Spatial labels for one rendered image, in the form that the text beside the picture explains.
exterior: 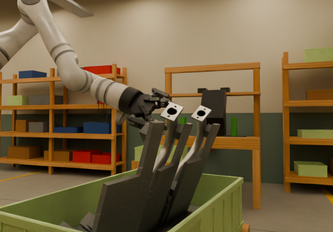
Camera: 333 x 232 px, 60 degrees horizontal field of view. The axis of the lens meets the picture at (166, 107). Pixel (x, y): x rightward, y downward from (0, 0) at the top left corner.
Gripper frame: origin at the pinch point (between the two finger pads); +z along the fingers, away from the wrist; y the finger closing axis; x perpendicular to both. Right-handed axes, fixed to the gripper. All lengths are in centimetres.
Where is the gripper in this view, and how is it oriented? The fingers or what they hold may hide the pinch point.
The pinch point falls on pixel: (169, 116)
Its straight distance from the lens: 77.4
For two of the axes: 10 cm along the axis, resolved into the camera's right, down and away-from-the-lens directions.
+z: 8.8, 3.4, -3.3
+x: 0.1, 6.9, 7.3
